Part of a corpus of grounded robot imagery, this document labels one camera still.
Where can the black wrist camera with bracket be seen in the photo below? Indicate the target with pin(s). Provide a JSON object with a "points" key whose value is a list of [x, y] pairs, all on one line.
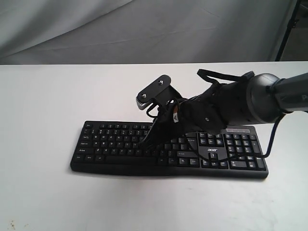
{"points": [[158, 93]]}

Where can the black acer keyboard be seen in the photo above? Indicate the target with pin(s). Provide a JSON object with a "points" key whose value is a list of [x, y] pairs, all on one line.
{"points": [[111, 148]]}

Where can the grey backdrop cloth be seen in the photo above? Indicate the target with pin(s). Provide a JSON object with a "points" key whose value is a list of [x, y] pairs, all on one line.
{"points": [[141, 31]]}

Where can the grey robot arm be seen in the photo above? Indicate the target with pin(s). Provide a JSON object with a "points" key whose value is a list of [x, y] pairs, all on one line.
{"points": [[268, 96]]}

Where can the black stand pole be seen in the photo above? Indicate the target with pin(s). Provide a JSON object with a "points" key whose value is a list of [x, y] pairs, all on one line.
{"points": [[291, 24]]}

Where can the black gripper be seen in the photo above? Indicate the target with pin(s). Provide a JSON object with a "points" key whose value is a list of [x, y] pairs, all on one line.
{"points": [[219, 106]]}

